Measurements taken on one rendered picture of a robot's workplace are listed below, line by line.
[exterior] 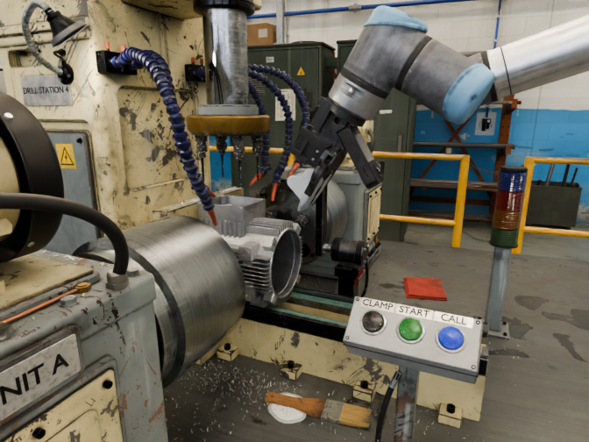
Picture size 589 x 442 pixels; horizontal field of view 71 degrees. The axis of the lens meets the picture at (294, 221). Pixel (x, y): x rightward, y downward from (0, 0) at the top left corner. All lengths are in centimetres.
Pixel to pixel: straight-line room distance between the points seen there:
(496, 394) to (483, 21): 527
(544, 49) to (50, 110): 94
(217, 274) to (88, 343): 25
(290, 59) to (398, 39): 354
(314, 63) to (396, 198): 149
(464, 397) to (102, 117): 87
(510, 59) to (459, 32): 509
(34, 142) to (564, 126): 578
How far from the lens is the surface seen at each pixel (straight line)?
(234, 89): 89
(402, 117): 394
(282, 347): 93
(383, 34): 70
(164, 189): 105
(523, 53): 82
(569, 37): 82
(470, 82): 68
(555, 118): 594
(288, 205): 112
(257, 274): 86
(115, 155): 94
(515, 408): 95
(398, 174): 398
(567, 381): 108
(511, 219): 108
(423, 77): 68
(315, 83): 411
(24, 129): 48
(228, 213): 91
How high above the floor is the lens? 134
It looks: 15 degrees down
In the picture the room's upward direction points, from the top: straight up
